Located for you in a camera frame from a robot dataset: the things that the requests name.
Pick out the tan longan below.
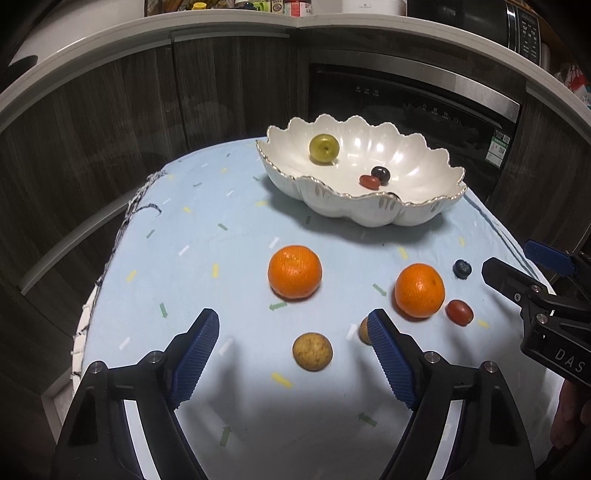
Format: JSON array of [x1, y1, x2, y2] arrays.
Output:
[[358, 317, 372, 346], [293, 332, 334, 372]]

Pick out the red plastic bag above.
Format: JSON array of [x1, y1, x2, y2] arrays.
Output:
[[564, 64, 590, 104]]

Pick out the white rice cooker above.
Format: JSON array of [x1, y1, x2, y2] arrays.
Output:
[[342, 0, 407, 16]]

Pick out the person's right hand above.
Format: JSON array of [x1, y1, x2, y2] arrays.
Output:
[[550, 380, 590, 449]]

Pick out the dark grape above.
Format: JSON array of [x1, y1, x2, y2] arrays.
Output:
[[370, 166, 391, 185]]

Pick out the orange tangerine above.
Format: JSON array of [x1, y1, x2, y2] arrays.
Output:
[[393, 263, 446, 320], [267, 245, 322, 300]]

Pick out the white scalloped ceramic bowl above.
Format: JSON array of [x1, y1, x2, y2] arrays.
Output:
[[256, 114, 468, 228]]

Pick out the red-cap sauce bottle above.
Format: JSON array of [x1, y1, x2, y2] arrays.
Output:
[[283, 0, 312, 18]]

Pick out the yellow-green round fruit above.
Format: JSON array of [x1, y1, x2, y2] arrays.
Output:
[[308, 134, 339, 164]]

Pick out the black microwave oven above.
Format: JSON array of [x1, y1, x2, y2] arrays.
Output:
[[407, 0, 542, 66]]

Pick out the black wire spice rack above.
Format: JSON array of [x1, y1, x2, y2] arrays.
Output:
[[144, 0, 235, 16]]

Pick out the blueberry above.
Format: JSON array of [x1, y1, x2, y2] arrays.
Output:
[[453, 259, 473, 280]]

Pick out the built-in black dishwasher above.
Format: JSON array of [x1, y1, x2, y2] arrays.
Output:
[[308, 50, 521, 201]]

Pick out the light blue patterned tablecloth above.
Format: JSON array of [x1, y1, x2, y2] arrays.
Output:
[[73, 140, 561, 479]]

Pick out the black wok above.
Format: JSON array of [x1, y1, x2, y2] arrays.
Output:
[[1, 55, 38, 89]]

